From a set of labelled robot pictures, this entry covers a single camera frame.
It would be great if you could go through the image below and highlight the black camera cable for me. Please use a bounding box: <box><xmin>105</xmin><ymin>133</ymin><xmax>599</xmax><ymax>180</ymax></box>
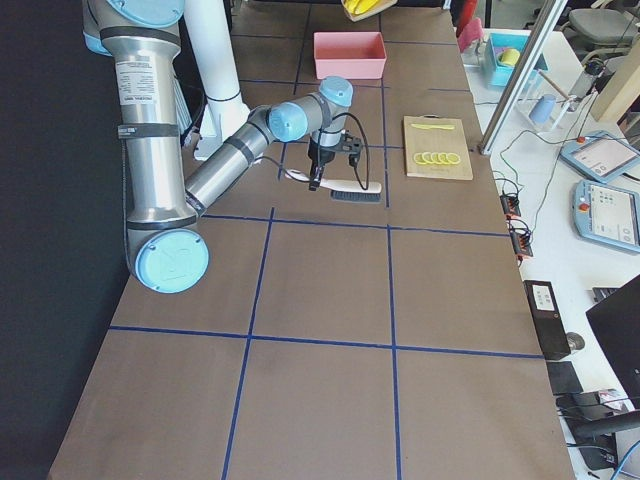
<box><xmin>329</xmin><ymin>112</ymin><xmax>374</xmax><ymax>191</ymax></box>

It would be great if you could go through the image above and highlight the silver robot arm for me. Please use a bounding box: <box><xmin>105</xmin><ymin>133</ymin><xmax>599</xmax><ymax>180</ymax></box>
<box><xmin>82</xmin><ymin>1</ymin><xmax>353</xmax><ymax>293</ymax></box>

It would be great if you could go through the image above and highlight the light blue storage box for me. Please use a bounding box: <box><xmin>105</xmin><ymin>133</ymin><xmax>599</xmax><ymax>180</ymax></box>
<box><xmin>481</xmin><ymin>32</ymin><xmax>529</xmax><ymax>88</ymax></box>

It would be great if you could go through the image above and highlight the blue plastic cup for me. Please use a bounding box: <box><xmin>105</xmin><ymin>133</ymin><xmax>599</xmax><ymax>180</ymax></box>
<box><xmin>528</xmin><ymin>94</ymin><xmax>556</xmax><ymax>125</ymax></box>

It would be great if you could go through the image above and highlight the wooden cutting board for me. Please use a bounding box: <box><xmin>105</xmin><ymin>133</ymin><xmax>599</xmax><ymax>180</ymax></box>
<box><xmin>403</xmin><ymin>116</ymin><xmax>473</xmax><ymax>181</ymax></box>

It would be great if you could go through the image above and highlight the black monitor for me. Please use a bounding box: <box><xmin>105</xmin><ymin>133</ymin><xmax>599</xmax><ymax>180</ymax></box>
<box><xmin>586</xmin><ymin>276</ymin><xmax>640</xmax><ymax>408</ymax></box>

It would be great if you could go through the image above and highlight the white hand brush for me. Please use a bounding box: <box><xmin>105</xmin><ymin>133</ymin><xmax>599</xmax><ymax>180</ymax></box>
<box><xmin>284</xmin><ymin>169</ymin><xmax>382</xmax><ymax>203</ymax></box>

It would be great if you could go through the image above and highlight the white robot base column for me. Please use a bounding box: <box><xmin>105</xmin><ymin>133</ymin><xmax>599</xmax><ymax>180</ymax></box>
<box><xmin>184</xmin><ymin>0</ymin><xmax>249</xmax><ymax>161</ymax></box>

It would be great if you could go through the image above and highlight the pink plastic bin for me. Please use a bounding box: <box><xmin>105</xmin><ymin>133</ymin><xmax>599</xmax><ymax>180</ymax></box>
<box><xmin>313</xmin><ymin>31</ymin><xmax>387</xmax><ymax>80</ymax></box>

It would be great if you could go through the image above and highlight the black electronics box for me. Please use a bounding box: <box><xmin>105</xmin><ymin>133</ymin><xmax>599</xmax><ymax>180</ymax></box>
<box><xmin>523</xmin><ymin>280</ymin><xmax>571</xmax><ymax>360</ymax></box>

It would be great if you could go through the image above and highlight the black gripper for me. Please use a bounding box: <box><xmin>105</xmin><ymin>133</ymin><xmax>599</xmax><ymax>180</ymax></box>
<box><xmin>307</xmin><ymin>130</ymin><xmax>344</xmax><ymax>191</ymax></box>

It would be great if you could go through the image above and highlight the blue teach pendant upper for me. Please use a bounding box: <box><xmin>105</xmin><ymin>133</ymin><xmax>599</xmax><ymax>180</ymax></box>
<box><xmin>560</xmin><ymin>130</ymin><xmax>639</xmax><ymax>184</ymax></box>

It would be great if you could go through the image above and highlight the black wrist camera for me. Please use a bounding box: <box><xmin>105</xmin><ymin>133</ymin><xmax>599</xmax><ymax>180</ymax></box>
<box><xmin>333</xmin><ymin>133</ymin><xmax>362</xmax><ymax>168</ymax></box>

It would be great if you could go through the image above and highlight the yellow-green toy knife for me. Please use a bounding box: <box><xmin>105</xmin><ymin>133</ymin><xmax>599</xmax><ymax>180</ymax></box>
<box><xmin>410</xmin><ymin>123</ymin><xmax>456</xmax><ymax>131</ymax></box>

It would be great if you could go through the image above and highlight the blue teach pendant lower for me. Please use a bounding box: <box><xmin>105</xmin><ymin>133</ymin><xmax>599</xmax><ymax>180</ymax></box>
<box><xmin>572</xmin><ymin>180</ymin><xmax>639</xmax><ymax>254</ymax></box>

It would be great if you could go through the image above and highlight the blue teach pendant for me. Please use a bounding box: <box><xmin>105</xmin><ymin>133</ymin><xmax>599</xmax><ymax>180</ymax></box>
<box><xmin>572</xmin><ymin>180</ymin><xmax>639</xmax><ymax>254</ymax></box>
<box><xmin>560</xmin><ymin>130</ymin><xmax>639</xmax><ymax>184</ymax></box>

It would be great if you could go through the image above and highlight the aluminium frame post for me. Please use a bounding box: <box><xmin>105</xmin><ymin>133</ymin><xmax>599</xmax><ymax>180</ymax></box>
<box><xmin>479</xmin><ymin>0</ymin><xmax>567</xmax><ymax>156</ymax></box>

